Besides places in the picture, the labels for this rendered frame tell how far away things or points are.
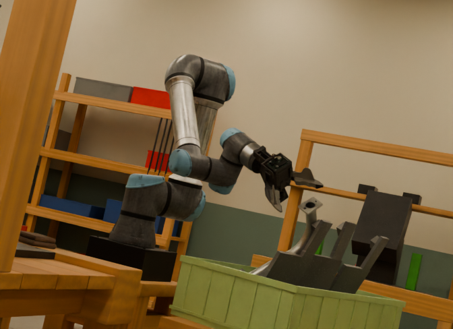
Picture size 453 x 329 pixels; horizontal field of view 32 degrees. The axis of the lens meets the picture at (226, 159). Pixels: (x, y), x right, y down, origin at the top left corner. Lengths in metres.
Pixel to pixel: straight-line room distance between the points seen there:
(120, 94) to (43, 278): 6.10
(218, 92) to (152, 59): 5.83
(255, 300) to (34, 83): 0.86
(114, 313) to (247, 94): 5.93
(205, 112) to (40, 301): 0.93
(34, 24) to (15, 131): 0.22
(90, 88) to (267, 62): 1.77
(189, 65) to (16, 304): 1.02
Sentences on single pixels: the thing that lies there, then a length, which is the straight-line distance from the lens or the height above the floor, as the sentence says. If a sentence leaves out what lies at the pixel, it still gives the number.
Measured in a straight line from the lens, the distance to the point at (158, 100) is 7.62.
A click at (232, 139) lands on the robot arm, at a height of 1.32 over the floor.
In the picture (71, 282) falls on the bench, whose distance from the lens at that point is 1.92.
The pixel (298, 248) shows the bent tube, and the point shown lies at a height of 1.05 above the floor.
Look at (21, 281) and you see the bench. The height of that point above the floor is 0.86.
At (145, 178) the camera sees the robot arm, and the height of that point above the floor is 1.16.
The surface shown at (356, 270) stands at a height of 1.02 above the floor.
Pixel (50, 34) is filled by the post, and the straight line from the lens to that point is 1.67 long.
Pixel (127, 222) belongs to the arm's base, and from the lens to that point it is 2.53.
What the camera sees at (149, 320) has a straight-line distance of 2.52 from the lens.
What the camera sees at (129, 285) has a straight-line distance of 2.17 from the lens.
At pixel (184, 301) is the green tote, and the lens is 2.28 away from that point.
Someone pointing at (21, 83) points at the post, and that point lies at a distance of 1.64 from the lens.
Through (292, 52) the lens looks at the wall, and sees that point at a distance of 7.90.
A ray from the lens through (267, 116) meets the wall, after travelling 7.81.
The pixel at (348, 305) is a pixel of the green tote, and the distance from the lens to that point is 2.28.
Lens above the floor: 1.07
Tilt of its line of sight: 5 degrees up
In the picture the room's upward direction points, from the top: 13 degrees clockwise
